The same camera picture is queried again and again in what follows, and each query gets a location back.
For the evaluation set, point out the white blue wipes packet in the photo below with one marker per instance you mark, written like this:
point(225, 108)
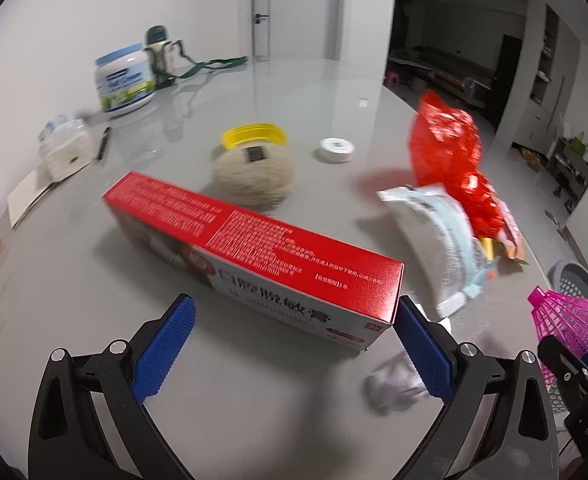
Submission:
point(441, 236)

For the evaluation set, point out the beige plush pouch keychain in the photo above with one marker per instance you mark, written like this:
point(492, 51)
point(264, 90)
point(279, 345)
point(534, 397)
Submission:
point(254, 174)

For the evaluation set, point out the white door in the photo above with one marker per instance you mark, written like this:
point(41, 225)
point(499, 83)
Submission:
point(260, 19)

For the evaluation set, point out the shoe rack with plant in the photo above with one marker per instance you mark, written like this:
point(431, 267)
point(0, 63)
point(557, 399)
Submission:
point(570, 171)

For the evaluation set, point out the black pen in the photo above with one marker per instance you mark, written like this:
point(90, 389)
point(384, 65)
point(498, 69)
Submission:
point(104, 140)

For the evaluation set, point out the red plastic bag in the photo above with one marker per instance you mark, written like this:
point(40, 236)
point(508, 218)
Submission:
point(445, 149)

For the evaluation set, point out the milk powder jar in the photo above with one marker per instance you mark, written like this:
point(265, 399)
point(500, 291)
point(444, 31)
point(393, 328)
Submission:
point(124, 80)

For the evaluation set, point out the tissue pack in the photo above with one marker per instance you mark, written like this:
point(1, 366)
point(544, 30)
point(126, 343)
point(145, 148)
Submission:
point(66, 146)

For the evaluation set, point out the pink stool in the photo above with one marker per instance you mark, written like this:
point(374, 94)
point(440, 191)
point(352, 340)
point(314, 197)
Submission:
point(392, 78)

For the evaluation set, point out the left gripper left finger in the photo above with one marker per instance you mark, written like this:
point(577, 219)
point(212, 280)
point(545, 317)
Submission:
point(66, 440)

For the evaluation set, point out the grey perforated trash basket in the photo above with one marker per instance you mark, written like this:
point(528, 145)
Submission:
point(569, 278)

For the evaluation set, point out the white round bottle cap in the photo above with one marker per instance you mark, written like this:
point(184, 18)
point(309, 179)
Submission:
point(336, 150)

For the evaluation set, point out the grey paper ball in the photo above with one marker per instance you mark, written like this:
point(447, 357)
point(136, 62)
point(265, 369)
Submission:
point(394, 386)

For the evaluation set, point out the pink orange snack wrapper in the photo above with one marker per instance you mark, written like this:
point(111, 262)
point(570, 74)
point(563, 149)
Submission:
point(509, 238)

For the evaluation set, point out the green white water bottle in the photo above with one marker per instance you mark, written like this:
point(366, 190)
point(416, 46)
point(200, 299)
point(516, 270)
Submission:
point(162, 53)

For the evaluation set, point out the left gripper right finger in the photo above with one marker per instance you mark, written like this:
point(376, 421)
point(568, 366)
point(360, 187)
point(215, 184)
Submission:
point(496, 421)

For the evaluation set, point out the white notebook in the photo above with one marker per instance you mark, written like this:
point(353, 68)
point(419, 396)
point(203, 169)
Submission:
point(27, 193)

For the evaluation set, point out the pink shuttlecock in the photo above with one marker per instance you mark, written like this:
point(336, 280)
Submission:
point(562, 316)

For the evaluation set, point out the red toothpaste box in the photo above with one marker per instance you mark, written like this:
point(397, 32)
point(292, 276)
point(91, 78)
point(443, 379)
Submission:
point(324, 287)

